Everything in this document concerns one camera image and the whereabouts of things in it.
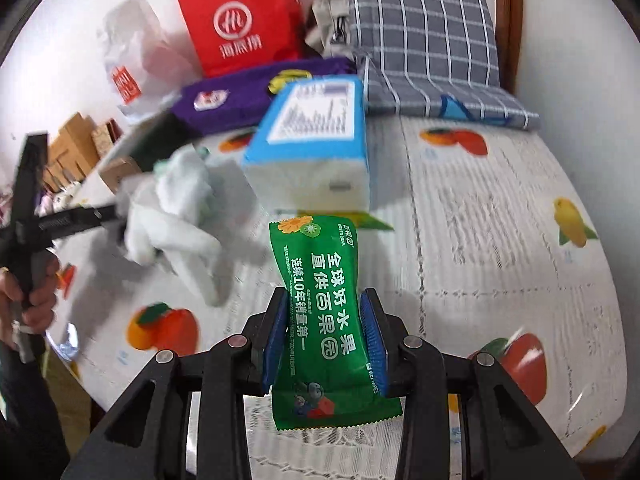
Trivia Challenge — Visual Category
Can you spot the pile of cardboard boxes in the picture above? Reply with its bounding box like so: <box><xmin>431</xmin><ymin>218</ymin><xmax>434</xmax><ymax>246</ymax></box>
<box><xmin>42</xmin><ymin>112</ymin><xmax>123</xmax><ymax>193</ymax></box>

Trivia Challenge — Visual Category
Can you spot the person's left hand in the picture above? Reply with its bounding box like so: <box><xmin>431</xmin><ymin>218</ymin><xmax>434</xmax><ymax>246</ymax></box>
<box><xmin>0</xmin><ymin>255</ymin><xmax>62</xmax><ymax>337</ymax></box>

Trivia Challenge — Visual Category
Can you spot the purple towel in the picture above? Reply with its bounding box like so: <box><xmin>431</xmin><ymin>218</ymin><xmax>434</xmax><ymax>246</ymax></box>
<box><xmin>172</xmin><ymin>55</ymin><xmax>357</xmax><ymax>136</ymax></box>

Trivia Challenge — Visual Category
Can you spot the blue tissue box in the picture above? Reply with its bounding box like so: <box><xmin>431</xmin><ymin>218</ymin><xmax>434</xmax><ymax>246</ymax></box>
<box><xmin>242</xmin><ymin>75</ymin><xmax>371</xmax><ymax>213</ymax></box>

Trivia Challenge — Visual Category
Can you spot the green snack packet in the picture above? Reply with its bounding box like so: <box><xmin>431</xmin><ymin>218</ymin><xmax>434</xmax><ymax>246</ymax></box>
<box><xmin>268</xmin><ymin>214</ymin><xmax>404</xmax><ymax>431</ymax></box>

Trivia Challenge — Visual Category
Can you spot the person's left forearm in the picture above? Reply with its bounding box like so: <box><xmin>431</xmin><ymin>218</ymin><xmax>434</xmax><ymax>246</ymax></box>
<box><xmin>0</xmin><ymin>337</ymin><xmax>71</xmax><ymax>480</ymax></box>

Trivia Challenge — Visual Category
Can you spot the beige backpack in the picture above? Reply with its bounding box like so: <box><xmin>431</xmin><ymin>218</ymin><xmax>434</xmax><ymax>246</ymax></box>
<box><xmin>307</xmin><ymin>0</ymin><xmax>357</xmax><ymax>58</ymax></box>

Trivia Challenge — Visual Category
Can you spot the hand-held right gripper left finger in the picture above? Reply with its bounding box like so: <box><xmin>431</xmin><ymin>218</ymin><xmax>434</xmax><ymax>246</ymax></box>
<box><xmin>60</xmin><ymin>287</ymin><xmax>291</xmax><ymax>480</ymax></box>

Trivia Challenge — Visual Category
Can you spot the grey checked fabric bag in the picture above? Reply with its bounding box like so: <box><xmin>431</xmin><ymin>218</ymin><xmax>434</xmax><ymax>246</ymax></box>
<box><xmin>347</xmin><ymin>0</ymin><xmax>543</xmax><ymax>132</ymax></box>

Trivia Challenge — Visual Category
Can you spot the white glove with mint cuff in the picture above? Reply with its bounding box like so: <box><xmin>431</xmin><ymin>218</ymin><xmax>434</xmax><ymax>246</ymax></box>
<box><xmin>117</xmin><ymin>147</ymin><xmax>261</xmax><ymax>308</ymax></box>

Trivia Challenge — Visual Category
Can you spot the fruit print bedsheet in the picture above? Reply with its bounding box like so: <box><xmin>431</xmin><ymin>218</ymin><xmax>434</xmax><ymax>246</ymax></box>
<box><xmin>45</xmin><ymin>105</ymin><xmax>628</xmax><ymax>480</ymax></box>

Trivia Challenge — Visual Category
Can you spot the red paper bag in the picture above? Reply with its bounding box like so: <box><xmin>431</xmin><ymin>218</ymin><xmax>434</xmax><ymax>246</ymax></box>
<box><xmin>177</xmin><ymin>0</ymin><xmax>306</xmax><ymax>78</ymax></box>

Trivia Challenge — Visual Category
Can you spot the dark green box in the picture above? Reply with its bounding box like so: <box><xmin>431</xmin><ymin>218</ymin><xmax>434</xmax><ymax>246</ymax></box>
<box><xmin>99</xmin><ymin>110</ymin><xmax>198</xmax><ymax>192</ymax></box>

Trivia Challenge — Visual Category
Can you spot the wooden headboard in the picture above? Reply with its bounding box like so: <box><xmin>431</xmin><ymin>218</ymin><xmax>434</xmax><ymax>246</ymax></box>
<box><xmin>492</xmin><ymin>0</ymin><xmax>524</xmax><ymax>96</ymax></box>

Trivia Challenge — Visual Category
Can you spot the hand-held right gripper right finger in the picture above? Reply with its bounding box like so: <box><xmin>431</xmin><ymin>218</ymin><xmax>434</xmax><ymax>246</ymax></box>
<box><xmin>359</xmin><ymin>287</ymin><xmax>586</xmax><ymax>480</ymax></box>

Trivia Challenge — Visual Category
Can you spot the white plastic shopping bag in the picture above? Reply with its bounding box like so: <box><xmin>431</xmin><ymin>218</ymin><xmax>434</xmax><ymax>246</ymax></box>
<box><xmin>97</xmin><ymin>0</ymin><xmax>201</xmax><ymax>121</ymax></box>

